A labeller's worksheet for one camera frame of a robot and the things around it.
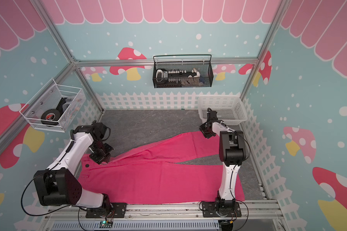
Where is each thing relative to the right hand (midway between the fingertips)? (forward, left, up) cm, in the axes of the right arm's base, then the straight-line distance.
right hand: (208, 135), depth 96 cm
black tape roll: (-8, +82, +29) cm, 87 cm away
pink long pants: (-23, +36, -7) cm, 43 cm away
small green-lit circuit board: (-48, +58, -9) cm, 76 cm away
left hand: (+5, +65, -4) cm, 65 cm away
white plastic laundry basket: (+31, -24, -7) cm, 40 cm away
